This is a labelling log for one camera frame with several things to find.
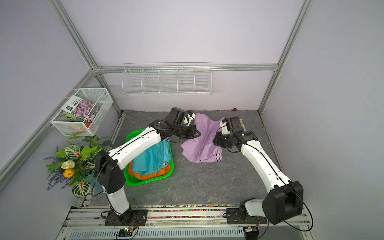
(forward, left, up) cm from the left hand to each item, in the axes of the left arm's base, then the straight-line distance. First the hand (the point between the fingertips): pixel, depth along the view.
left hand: (201, 135), depth 78 cm
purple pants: (-4, -1, -8) cm, 9 cm away
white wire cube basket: (+7, +65, +7) cm, 65 cm away
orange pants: (-11, +25, -18) cm, 32 cm away
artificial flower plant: (-16, +51, +9) cm, 55 cm away
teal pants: (-3, +29, -17) cm, 34 cm away
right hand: (-1, -7, -4) cm, 8 cm away
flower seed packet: (+13, +58, +10) cm, 60 cm away
